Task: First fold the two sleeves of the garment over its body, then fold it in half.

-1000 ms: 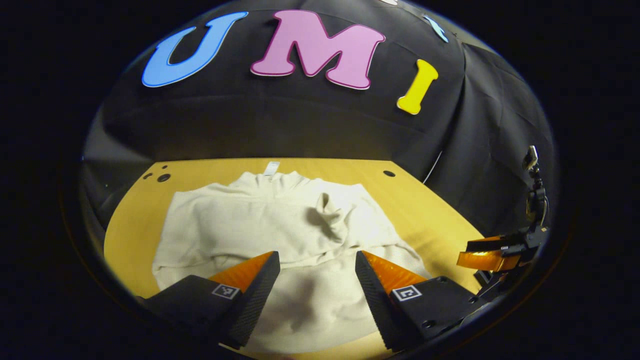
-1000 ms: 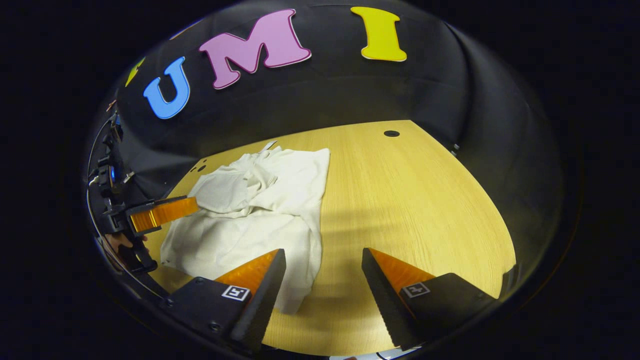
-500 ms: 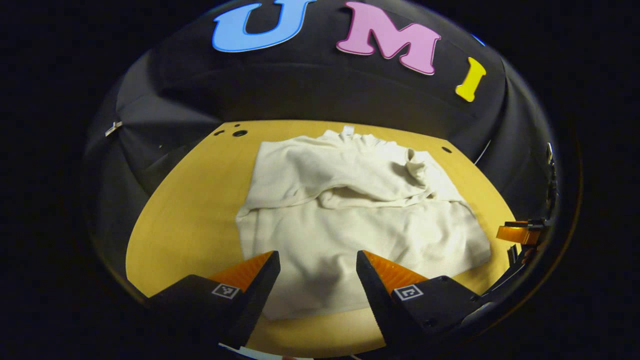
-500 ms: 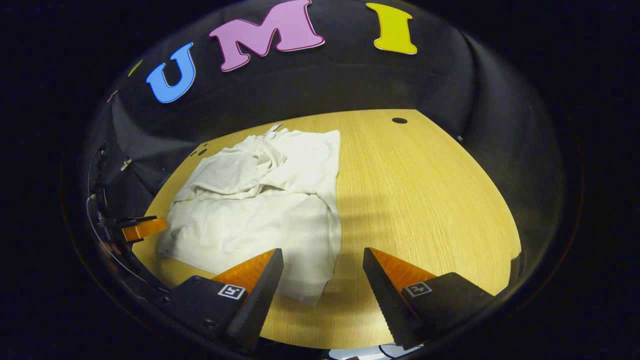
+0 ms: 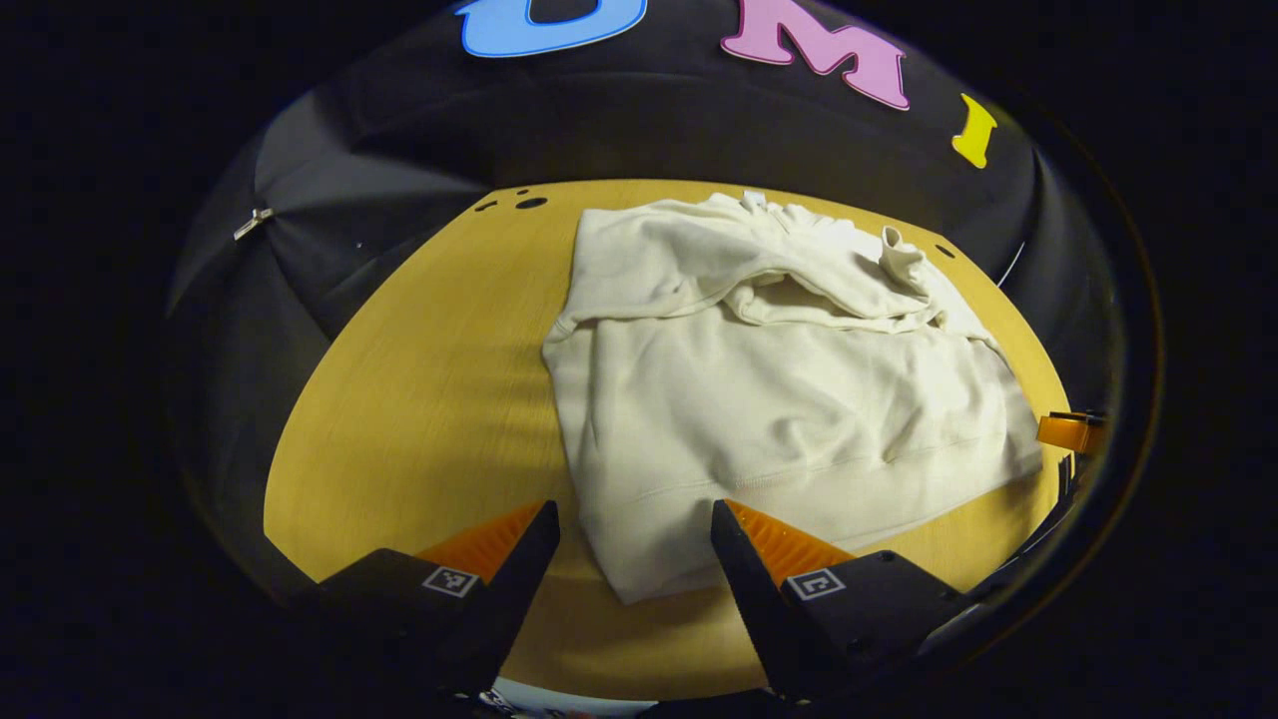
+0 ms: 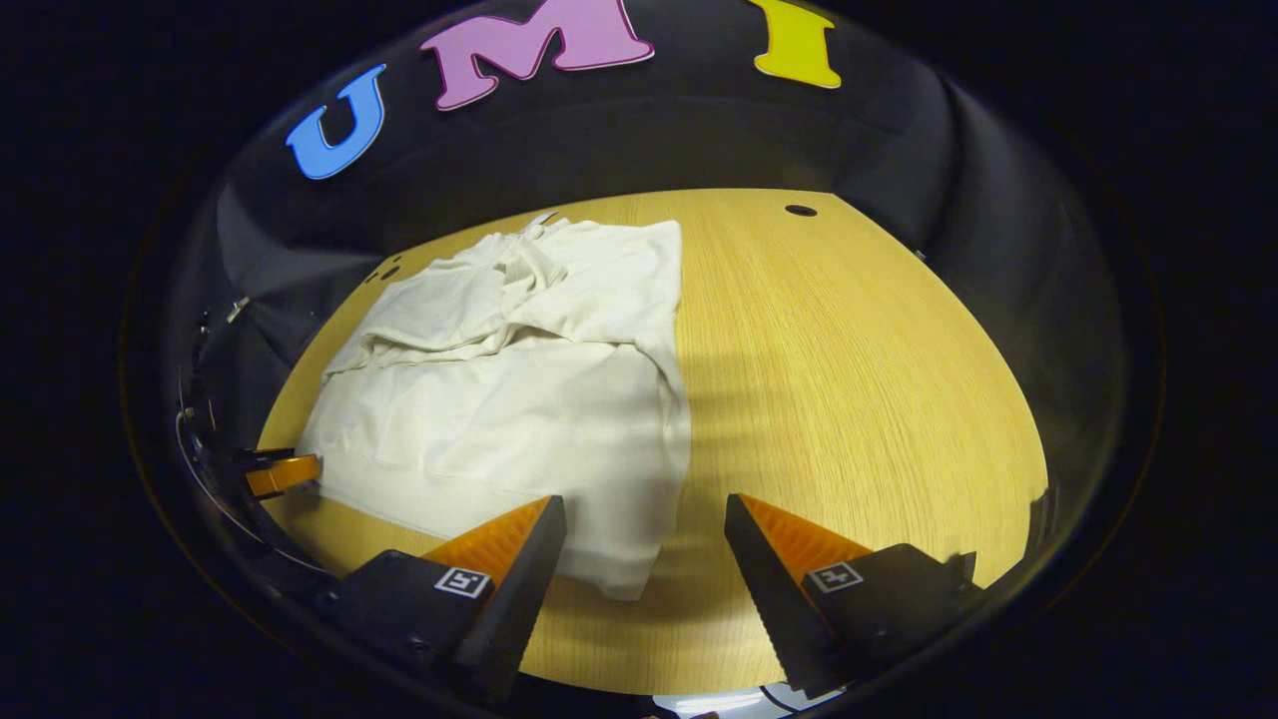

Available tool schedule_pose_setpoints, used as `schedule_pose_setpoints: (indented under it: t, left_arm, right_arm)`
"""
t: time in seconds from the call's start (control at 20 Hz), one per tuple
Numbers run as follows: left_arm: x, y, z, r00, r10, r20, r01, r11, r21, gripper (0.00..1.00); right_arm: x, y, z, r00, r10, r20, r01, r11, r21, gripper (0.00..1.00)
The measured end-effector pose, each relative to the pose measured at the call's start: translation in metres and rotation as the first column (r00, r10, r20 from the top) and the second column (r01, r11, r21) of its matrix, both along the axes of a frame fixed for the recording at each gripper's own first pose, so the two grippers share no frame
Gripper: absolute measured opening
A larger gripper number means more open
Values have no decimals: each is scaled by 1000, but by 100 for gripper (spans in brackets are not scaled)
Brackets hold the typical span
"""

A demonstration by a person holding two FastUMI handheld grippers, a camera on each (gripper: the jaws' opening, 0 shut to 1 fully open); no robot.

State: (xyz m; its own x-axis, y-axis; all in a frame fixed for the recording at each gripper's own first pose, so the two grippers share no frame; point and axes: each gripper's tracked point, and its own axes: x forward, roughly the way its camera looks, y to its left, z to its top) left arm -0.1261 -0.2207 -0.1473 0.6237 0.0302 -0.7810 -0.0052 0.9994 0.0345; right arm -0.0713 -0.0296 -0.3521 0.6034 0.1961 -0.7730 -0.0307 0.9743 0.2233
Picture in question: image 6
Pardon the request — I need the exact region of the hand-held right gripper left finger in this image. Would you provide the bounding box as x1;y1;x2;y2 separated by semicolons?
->
319;494;568;703

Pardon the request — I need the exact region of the white zip-neck garment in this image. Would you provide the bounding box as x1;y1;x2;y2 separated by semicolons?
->
297;213;694;601

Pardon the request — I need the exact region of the black backdrop cloth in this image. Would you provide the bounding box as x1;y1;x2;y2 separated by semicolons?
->
165;0;1129;500

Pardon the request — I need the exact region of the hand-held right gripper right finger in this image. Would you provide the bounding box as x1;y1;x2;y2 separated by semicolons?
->
724;492;985;701

